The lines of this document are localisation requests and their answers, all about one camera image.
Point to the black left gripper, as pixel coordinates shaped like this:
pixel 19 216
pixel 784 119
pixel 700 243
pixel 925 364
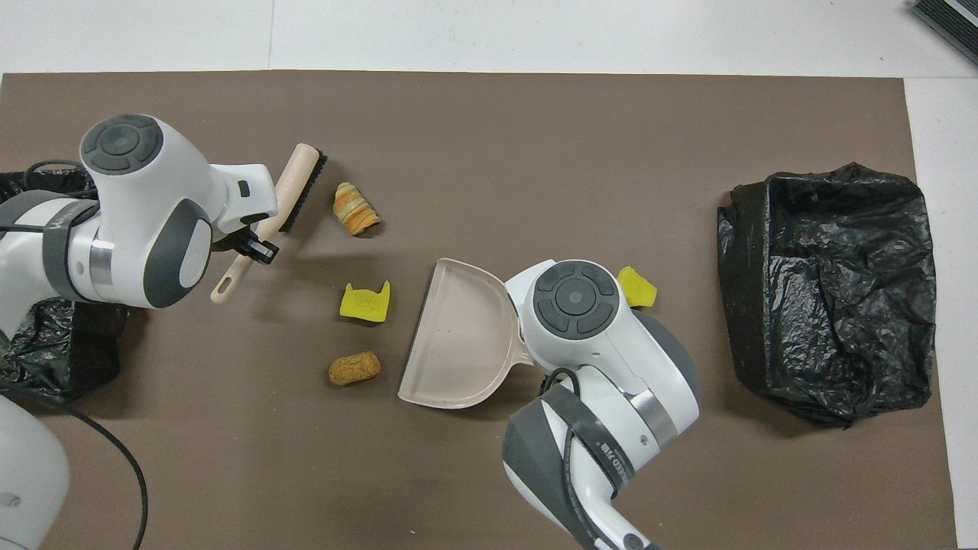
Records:
pixel 228 241

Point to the beige hand brush black bristles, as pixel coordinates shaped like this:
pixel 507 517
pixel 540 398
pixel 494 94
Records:
pixel 302 179

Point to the striped croissant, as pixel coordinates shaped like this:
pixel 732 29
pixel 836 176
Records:
pixel 355 208

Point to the yellow notched sponge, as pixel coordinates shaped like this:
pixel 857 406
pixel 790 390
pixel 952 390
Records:
pixel 365 304

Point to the brown bread roll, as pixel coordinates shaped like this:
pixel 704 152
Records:
pixel 354 369

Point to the beige plastic dustpan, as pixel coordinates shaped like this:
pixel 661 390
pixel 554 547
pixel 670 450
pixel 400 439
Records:
pixel 458 336

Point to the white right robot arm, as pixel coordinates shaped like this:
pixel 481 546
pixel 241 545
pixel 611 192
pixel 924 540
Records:
pixel 581 336

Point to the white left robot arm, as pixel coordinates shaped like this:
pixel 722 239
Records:
pixel 153 191

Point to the left black bin bag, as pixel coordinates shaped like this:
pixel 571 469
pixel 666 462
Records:
pixel 61 351

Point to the black bin bag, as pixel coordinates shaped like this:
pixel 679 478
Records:
pixel 61 351
pixel 825 305

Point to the right black bin bag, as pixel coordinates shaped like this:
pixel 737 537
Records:
pixel 825 305

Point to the brown table mat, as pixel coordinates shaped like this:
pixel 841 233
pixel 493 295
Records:
pixel 649 122

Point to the dark grey ribbed device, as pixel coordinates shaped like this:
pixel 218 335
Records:
pixel 951 23

